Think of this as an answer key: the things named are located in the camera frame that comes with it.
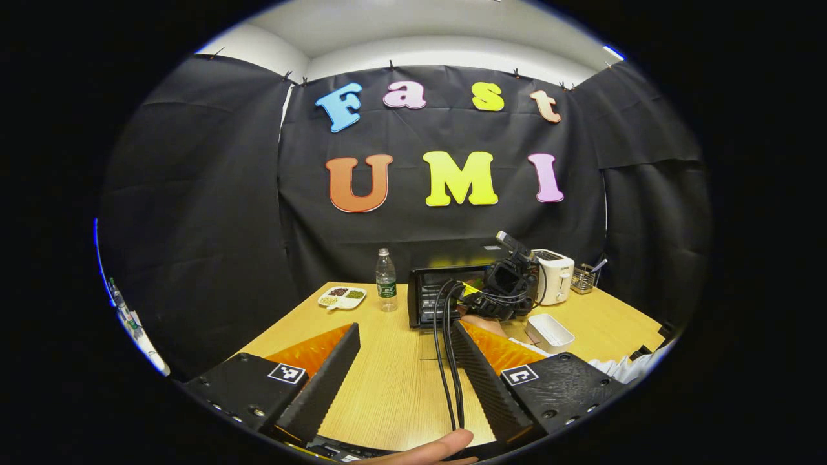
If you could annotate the white object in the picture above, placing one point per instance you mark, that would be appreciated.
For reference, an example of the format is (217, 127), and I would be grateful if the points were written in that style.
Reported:
(145, 345)

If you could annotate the black electric oven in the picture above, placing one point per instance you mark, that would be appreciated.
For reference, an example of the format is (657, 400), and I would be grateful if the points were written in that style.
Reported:
(417, 284)

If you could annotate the black table clamp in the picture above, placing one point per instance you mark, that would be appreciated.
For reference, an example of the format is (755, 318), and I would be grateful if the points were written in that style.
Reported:
(641, 355)
(667, 332)

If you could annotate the clear plastic water bottle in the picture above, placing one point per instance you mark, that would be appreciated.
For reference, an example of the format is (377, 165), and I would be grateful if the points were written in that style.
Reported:
(386, 284)

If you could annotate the white divided dish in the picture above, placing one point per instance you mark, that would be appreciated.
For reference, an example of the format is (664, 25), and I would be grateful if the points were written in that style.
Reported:
(342, 298)

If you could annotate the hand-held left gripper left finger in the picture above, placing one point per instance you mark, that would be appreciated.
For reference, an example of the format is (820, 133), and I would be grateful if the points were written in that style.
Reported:
(326, 387)

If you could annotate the white toaster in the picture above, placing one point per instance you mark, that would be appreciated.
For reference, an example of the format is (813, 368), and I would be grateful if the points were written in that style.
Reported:
(555, 278)

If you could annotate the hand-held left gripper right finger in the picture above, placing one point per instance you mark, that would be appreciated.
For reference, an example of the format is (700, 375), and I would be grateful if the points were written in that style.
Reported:
(494, 387)

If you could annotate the metal spoon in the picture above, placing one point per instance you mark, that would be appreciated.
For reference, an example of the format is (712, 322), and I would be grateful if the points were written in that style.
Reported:
(599, 265)

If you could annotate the white rectangular tray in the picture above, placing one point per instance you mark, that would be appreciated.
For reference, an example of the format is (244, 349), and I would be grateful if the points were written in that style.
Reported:
(549, 332)

